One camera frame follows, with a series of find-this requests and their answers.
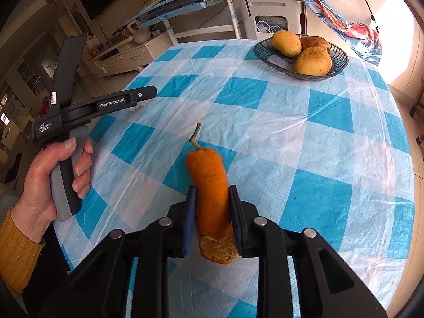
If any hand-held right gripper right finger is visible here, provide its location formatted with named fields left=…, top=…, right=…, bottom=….
left=228, top=185, right=388, bottom=318

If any orange carrot with stem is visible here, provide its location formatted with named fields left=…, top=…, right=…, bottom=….
left=185, top=122, right=240, bottom=265

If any pink kettlebell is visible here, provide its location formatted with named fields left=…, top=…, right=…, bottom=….
left=127, top=23, right=153, bottom=45

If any brown speckled mango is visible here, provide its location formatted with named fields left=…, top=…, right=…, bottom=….
left=294, top=47, right=333, bottom=76
left=299, top=35, right=331, bottom=54

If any blue white checked tablecloth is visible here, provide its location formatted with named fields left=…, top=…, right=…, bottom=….
left=53, top=39, right=417, bottom=318

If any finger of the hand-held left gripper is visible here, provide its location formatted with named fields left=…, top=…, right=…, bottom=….
left=129, top=85, right=158, bottom=104

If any person's left forearm yellow sleeve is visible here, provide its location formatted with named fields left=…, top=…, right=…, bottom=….
left=0, top=207, right=46, bottom=296

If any white display cabinet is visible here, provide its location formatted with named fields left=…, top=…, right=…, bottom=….
left=58, top=1, right=90, bottom=41

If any person's left hand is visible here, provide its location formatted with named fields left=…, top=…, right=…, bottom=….
left=11, top=138, right=94, bottom=231

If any colourful hanging bag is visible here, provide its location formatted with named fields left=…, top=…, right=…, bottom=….
left=283, top=0, right=383, bottom=66

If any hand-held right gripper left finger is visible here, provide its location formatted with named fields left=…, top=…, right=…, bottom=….
left=55, top=185, right=197, bottom=318

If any wooden chair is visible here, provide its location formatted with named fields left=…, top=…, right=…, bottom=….
left=409, top=79, right=424, bottom=147

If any dark fruit bowl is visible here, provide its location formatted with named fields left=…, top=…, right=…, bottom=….
left=253, top=33, right=350, bottom=81

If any blue white study desk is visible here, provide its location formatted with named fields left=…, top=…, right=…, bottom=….
left=122, top=0, right=249, bottom=46

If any white television stand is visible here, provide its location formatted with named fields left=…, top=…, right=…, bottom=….
left=86, top=32, right=173, bottom=79

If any smooth yellow mango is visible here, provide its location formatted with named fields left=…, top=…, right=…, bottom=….
left=271, top=30, right=303, bottom=57

